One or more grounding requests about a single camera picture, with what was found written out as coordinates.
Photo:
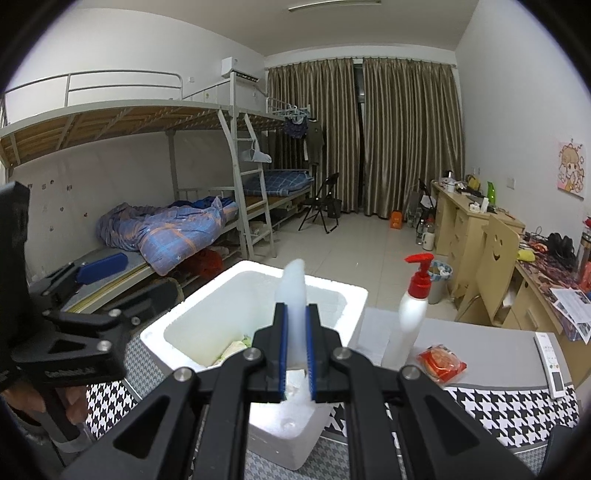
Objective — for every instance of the white remote control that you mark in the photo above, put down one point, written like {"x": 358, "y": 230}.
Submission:
{"x": 549, "y": 364}

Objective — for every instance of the plain wooden desk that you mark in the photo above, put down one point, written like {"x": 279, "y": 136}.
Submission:
{"x": 448, "y": 221}

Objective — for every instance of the blue plaid quilt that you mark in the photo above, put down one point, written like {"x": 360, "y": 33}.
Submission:
{"x": 175, "y": 230}

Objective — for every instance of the wooden chair with smiley cutout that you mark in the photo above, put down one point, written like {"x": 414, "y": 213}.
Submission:
{"x": 494, "y": 267}

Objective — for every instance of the yellow bag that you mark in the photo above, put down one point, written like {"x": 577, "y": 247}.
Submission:
{"x": 526, "y": 254}

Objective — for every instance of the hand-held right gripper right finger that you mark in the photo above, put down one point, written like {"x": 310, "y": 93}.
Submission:
{"x": 311, "y": 355}

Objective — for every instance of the hanging dark clothes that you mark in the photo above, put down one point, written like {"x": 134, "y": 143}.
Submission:
{"x": 300, "y": 134}

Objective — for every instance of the printed papers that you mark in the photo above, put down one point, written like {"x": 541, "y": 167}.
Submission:
{"x": 572, "y": 309}

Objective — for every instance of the cartoon wall poster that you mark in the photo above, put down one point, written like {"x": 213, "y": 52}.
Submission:
{"x": 575, "y": 168}

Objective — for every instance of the red cloth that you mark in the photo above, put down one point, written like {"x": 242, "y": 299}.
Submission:
{"x": 205, "y": 263}

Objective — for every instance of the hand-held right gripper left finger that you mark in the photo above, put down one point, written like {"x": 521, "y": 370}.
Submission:
{"x": 282, "y": 355}

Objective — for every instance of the white thermos flask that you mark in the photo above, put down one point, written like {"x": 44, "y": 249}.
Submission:
{"x": 428, "y": 240}

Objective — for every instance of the wooden desk with patterned cloth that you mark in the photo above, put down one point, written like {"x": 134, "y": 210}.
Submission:
{"x": 531, "y": 300}

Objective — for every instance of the orange container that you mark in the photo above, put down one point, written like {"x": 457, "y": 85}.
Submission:
{"x": 396, "y": 220}

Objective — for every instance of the green floral tissue packet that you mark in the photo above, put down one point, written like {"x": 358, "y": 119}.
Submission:
{"x": 235, "y": 348}

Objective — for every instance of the red snack packet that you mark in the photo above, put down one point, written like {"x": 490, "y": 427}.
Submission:
{"x": 441, "y": 362}

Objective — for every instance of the ceiling light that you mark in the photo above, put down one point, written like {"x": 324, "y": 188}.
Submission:
{"x": 334, "y": 5}

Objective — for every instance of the brown curtain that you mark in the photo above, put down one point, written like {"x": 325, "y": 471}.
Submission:
{"x": 318, "y": 138}
{"x": 411, "y": 138}

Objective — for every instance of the white air conditioner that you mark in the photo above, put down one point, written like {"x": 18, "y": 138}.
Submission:
{"x": 240, "y": 69}

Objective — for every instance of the white pump bottle red top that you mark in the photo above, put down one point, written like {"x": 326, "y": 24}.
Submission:
{"x": 413, "y": 309}

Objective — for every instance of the waste bin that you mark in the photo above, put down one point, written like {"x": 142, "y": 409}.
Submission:
{"x": 438, "y": 281}

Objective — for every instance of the white metal bunk bed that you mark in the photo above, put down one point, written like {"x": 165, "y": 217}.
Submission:
{"x": 115, "y": 113}
{"x": 258, "y": 122}

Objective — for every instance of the black folding chair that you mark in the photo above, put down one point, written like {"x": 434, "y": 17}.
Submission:
{"x": 325, "y": 194}

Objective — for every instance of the cluster of toiletry bottles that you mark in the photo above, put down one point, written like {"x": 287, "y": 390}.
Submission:
{"x": 585, "y": 254}

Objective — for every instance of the houndstooth blanket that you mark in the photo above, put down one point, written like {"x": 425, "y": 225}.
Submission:
{"x": 508, "y": 410}

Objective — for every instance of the green bottle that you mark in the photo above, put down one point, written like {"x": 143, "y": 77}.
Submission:
{"x": 492, "y": 194}

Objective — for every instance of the white foam box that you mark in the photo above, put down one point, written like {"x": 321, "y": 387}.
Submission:
{"x": 194, "y": 323}

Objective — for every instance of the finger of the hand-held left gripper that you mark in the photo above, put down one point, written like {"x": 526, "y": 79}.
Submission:
{"x": 138, "y": 300}
{"x": 101, "y": 267}

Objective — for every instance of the blue plaid mattress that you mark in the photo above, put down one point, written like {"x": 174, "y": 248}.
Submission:
{"x": 277, "y": 181}

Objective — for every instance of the person's left hand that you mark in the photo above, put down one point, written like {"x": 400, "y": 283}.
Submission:
{"x": 27, "y": 398}

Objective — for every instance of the small white pot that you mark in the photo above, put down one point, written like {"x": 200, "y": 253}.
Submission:
{"x": 449, "y": 184}

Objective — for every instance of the black headphones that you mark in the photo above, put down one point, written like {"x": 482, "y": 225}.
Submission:
{"x": 561, "y": 249}

